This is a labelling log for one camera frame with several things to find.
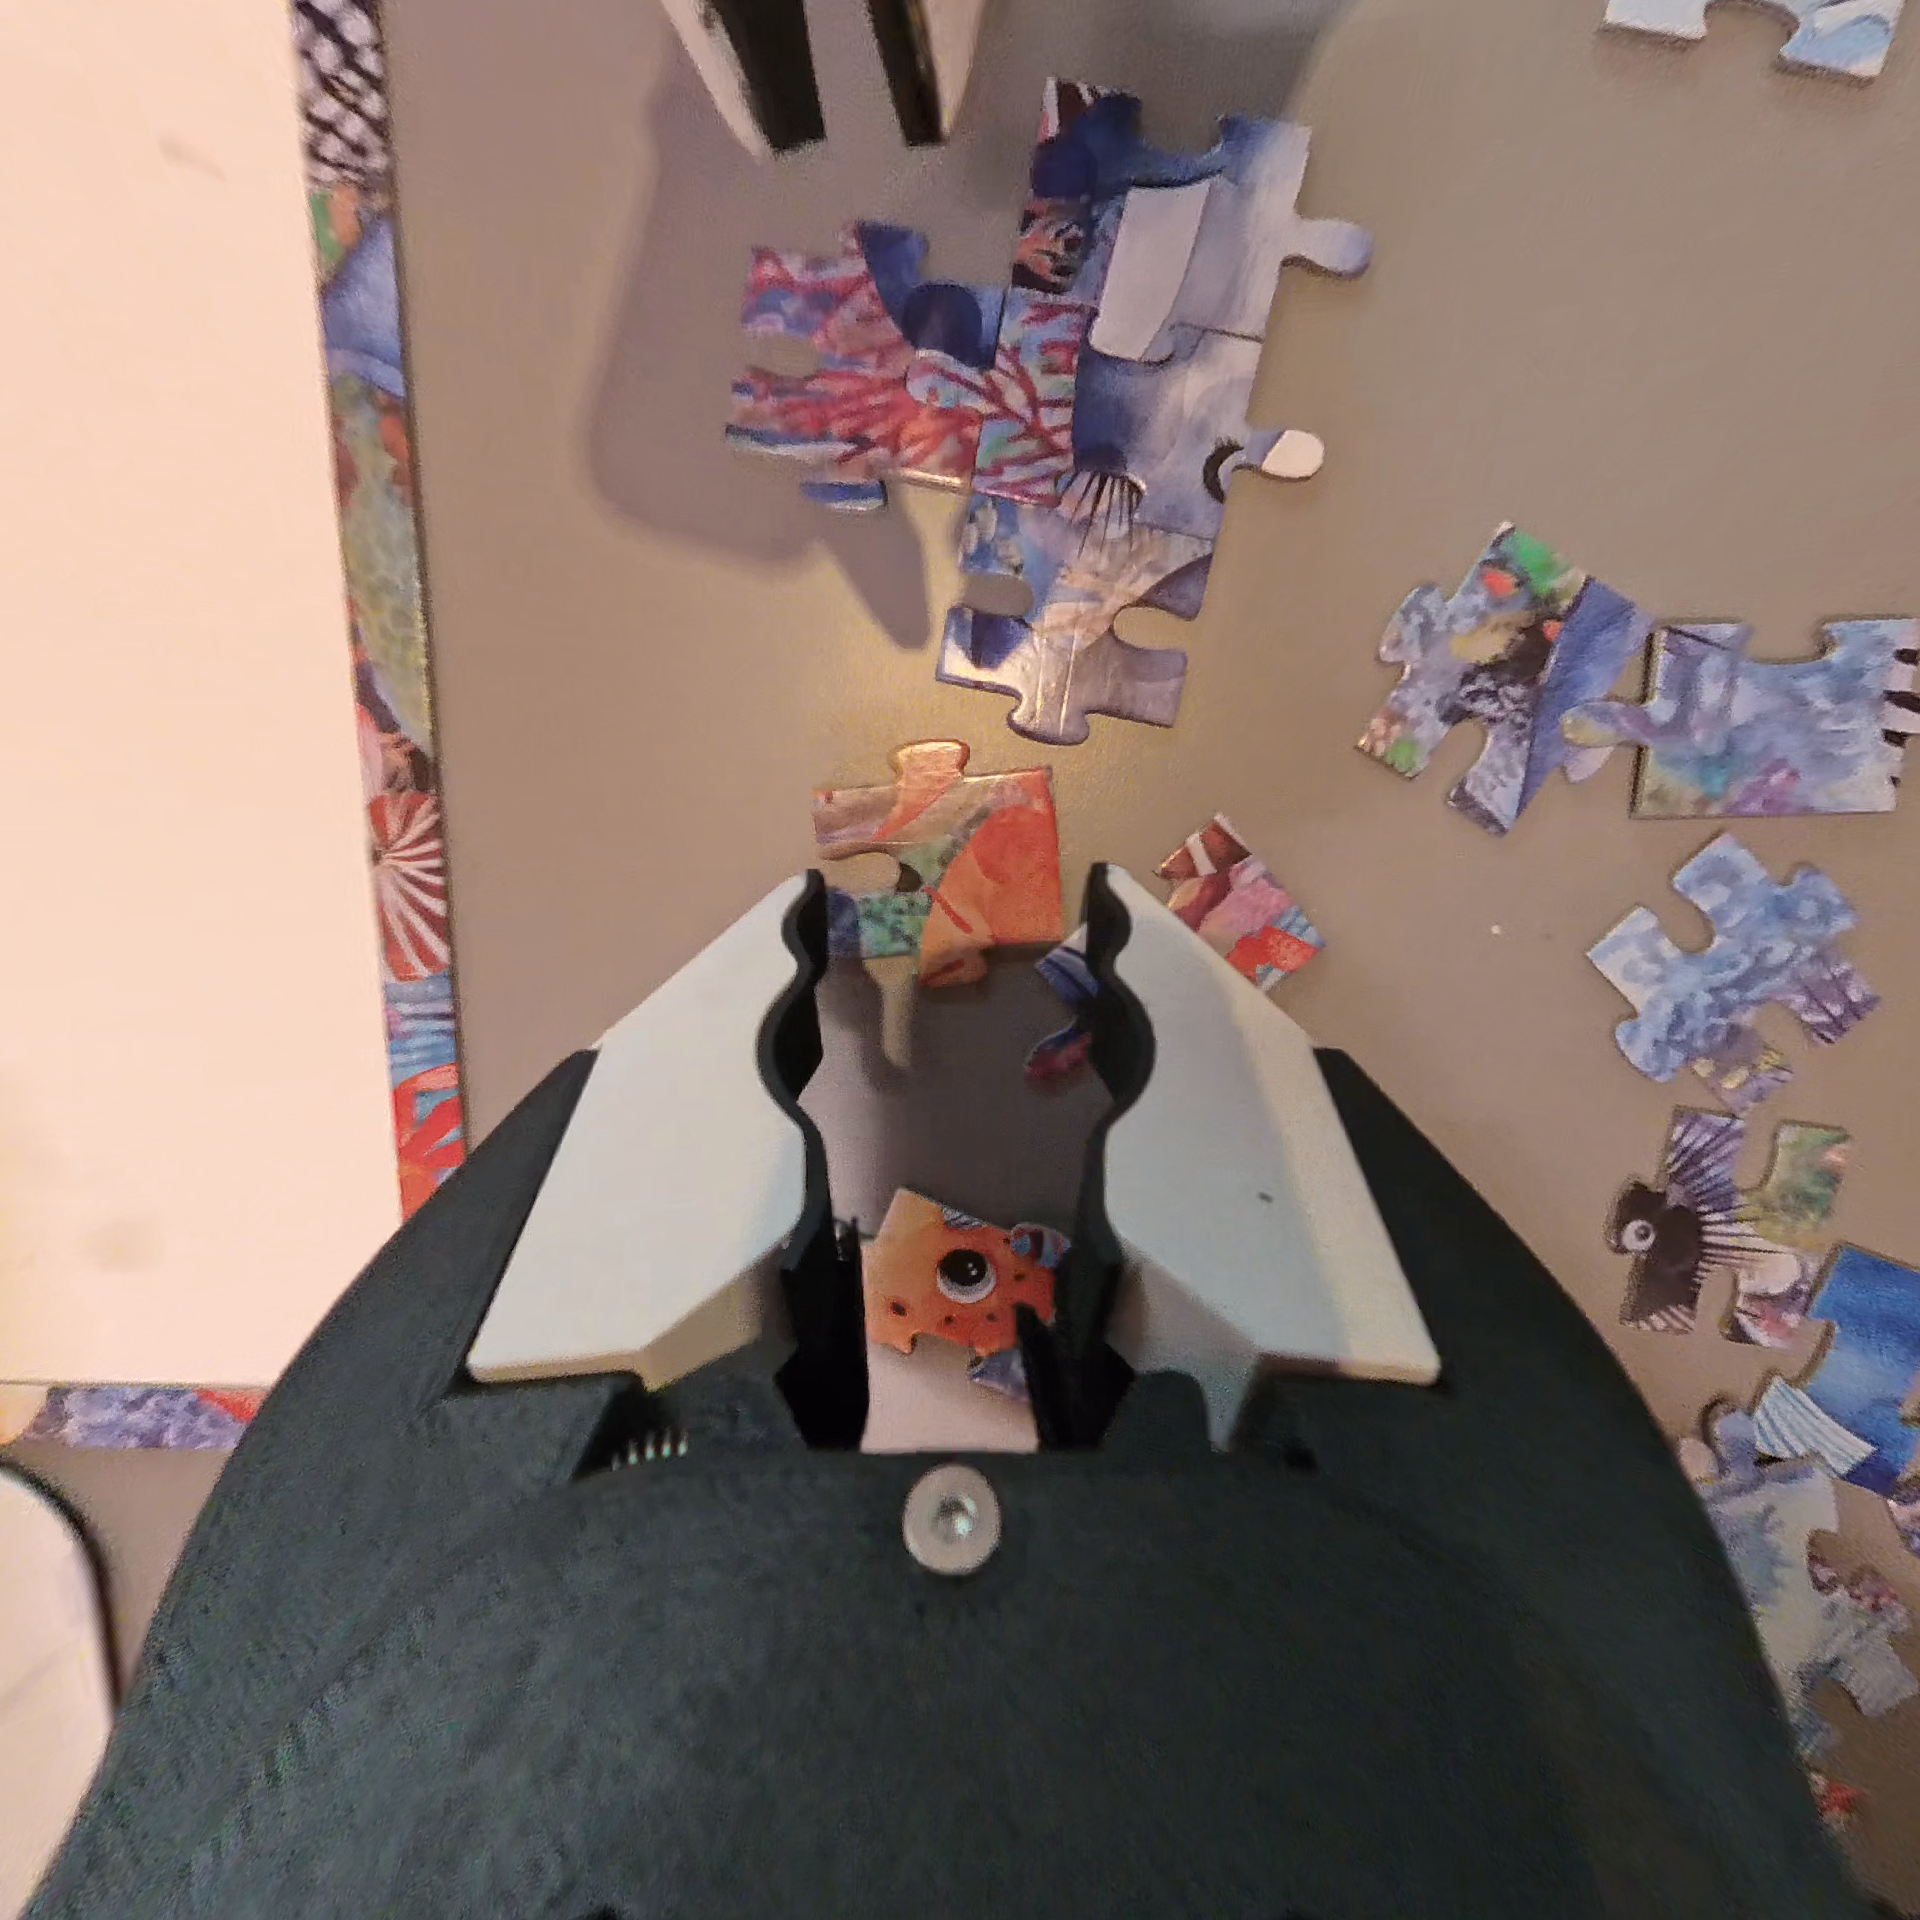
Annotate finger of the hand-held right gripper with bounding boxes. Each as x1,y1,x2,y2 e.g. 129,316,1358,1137
870,0,985,148
667,0,828,160

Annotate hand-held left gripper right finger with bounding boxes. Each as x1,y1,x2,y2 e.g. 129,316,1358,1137
1018,860,1445,1451

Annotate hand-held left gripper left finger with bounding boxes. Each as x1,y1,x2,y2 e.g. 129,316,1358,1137
464,867,873,1451

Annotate orange pufferfish puzzle piece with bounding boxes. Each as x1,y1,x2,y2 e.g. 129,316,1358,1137
861,1188,1075,1401

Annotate blue white-patch puzzle piece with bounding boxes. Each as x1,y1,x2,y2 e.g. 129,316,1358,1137
1012,83,1377,366

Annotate red white banded puzzle piece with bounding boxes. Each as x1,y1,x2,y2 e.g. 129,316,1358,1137
1024,815,1329,1086

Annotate orange green puzzle piece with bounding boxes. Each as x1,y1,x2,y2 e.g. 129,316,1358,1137
814,738,1068,993

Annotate blue mottled puzzle piece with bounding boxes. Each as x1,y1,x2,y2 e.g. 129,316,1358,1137
1587,833,1882,1114

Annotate purple blue puzzle piece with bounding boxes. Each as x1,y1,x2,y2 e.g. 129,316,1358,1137
937,491,1217,747

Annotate pile of loose puzzle pieces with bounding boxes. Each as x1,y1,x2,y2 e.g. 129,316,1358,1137
1358,0,1920,1824

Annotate puzzle frame board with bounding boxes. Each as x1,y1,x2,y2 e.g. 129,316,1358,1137
0,0,466,1451

